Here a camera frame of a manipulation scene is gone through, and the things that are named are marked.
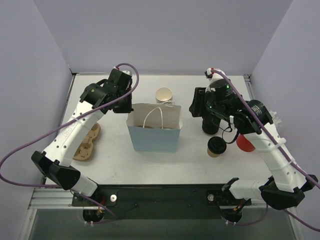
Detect light blue paper bag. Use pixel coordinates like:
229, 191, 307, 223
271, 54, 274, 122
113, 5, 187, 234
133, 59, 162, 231
126, 103, 183, 153

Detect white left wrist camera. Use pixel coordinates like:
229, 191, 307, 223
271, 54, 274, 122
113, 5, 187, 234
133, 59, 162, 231
122, 70, 133, 76

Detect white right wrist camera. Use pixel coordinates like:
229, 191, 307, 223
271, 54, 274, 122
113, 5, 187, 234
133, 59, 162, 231
204, 67, 226, 84

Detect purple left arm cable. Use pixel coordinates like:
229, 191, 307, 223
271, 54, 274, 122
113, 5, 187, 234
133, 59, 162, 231
0, 62, 140, 223

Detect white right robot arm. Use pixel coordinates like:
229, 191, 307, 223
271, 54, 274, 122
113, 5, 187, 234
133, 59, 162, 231
189, 79, 318, 210

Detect stack of black lids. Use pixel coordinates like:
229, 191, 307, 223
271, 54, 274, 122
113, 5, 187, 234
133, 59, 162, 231
202, 117, 221, 135

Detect stack of brown paper cups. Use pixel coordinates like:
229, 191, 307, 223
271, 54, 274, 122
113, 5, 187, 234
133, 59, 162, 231
155, 87, 175, 105

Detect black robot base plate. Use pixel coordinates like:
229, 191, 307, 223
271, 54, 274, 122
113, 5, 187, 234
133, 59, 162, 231
71, 183, 252, 221

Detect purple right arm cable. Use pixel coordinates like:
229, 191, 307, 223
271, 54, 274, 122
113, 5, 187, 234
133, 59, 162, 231
212, 69, 320, 232

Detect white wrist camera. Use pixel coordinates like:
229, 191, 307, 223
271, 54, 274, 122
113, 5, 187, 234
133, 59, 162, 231
204, 67, 226, 84
122, 70, 133, 76

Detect brown cardboard cup carrier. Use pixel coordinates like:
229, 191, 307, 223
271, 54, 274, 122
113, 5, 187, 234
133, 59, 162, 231
72, 123, 101, 162
135, 124, 173, 130

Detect red plastic cup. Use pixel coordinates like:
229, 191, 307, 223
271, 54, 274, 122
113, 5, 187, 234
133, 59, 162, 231
236, 134, 256, 153

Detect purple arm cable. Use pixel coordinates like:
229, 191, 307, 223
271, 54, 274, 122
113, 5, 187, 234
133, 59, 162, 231
0, 62, 140, 223
212, 69, 320, 232

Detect brown paper coffee cup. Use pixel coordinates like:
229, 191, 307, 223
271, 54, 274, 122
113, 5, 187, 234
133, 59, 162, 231
207, 147, 222, 158

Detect black plastic cup lid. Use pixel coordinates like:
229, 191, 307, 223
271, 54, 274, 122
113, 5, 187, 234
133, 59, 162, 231
207, 136, 227, 153

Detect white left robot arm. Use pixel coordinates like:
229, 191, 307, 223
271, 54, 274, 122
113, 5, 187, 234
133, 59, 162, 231
31, 68, 133, 206

